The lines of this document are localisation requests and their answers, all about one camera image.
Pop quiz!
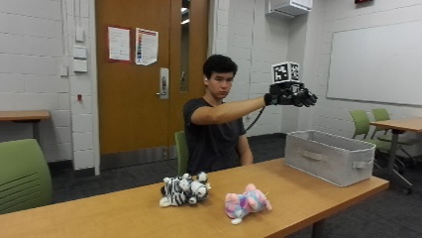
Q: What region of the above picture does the black glove cable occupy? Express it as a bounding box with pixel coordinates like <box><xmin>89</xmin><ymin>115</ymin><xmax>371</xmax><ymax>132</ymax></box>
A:
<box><xmin>244</xmin><ymin>105</ymin><xmax>268</xmax><ymax>133</ymax></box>

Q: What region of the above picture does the zebra striped soft toy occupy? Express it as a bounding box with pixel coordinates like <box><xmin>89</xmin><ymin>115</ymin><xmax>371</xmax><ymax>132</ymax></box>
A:
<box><xmin>158</xmin><ymin>171</ymin><xmax>212</xmax><ymax>208</ymax></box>

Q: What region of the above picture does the the person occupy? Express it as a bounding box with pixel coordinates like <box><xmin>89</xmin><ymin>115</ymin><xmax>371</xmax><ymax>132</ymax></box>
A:
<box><xmin>182</xmin><ymin>54</ymin><xmax>320</xmax><ymax>177</ymax></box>

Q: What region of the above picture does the silver door handle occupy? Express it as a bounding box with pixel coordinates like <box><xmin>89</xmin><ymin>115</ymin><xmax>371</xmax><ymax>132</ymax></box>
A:
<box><xmin>156</xmin><ymin>67</ymin><xmax>170</xmax><ymax>100</ymax></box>

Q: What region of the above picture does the white marker cube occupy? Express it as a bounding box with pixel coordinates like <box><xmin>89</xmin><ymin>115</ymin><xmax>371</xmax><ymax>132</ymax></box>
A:
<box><xmin>270</xmin><ymin>60</ymin><xmax>302</xmax><ymax>85</ymax></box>

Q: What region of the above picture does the white paper notice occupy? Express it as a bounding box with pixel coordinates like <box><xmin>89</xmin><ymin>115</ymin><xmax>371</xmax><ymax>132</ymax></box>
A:
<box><xmin>107</xmin><ymin>25</ymin><xmax>132</xmax><ymax>63</ymax></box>

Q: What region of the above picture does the white wall unit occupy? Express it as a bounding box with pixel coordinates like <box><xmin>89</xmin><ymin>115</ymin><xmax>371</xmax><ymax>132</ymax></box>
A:
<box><xmin>265</xmin><ymin>0</ymin><xmax>314</xmax><ymax>19</ymax></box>

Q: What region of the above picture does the colourful paper notice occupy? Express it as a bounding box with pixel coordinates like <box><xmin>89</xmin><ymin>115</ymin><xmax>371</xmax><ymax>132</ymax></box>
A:
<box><xmin>134</xmin><ymin>27</ymin><xmax>160</xmax><ymax>66</ymax></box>

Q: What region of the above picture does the white whiteboard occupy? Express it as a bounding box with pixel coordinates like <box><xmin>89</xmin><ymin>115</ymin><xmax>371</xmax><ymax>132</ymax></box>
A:
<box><xmin>326</xmin><ymin>20</ymin><xmax>422</xmax><ymax>107</ymax></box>

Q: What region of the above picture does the pink blue soft toy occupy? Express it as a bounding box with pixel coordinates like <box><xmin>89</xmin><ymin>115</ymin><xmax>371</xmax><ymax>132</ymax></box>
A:
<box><xmin>224</xmin><ymin>183</ymin><xmax>273</xmax><ymax>226</ymax></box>

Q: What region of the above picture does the wooden door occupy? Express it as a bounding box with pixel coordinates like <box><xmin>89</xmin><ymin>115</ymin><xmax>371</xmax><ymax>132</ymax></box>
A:
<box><xmin>93</xmin><ymin>0</ymin><xmax>212</xmax><ymax>157</ymax></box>

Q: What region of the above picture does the green chair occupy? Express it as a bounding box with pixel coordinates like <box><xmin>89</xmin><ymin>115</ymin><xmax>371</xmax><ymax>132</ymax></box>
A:
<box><xmin>370</xmin><ymin>107</ymin><xmax>419</xmax><ymax>147</ymax></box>
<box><xmin>349</xmin><ymin>109</ymin><xmax>397</xmax><ymax>153</ymax></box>
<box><xmin>174</xmin><ymin>130</ymin><xmax>190</xmax><ymax>177</ymax></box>
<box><xmin>0</xmin><ymin>138</ymin><xmax>55</xmax><ymax>215</ymax></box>

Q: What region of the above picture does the wooden side table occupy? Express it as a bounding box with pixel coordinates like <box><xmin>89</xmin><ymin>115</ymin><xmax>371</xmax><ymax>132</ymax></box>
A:
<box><xmin>369</xmin><ymin>117</ymin><xmax>422</xmax><ymax>194</ymax></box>
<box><xmin>0</xmin><ymin>109</ymin><xmax>53</xmax><ymax>143</ymax></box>

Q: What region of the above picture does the grey fabric storage bin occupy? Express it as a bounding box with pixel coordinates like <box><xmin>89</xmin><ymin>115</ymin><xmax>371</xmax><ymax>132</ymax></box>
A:
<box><xmin>284</xmin><ymin>129</ymin><xmax>377</xmax><ymax>188</ymax></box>

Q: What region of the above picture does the white wall switch box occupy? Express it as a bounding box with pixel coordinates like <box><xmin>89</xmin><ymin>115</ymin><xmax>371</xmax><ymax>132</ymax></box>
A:
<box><xmin>71</xmin><ymin>45</ymin><xmax>89</xmax><ymax>73</ymax></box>

